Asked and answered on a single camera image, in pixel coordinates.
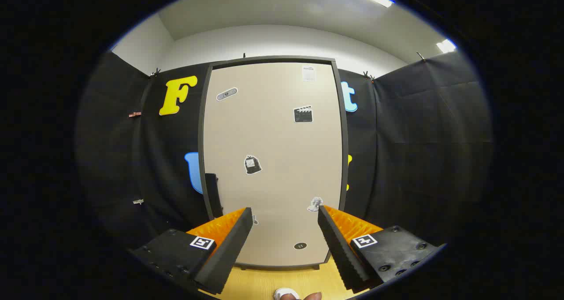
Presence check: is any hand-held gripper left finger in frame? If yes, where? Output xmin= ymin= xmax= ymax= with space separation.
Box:
xmin=128 ymin=207 xmax=254 ymax=296

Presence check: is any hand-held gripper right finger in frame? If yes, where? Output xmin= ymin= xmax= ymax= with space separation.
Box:
xmin=317 ymin=205 xmax=445 ymax=294

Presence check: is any white canvas shoe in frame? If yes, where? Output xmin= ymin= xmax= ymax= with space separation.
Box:
xmin=273 ymin=287 xmax=301 ymax=300

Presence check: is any dark grey shoe cabinet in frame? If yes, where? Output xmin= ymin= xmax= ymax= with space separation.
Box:
xmin=197 ymin=56 xmax=349 ymax=270

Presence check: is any black backdrop cloth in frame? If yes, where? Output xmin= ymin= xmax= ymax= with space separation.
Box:
xmin=75 ymin=49 xmax=493 ymax=256

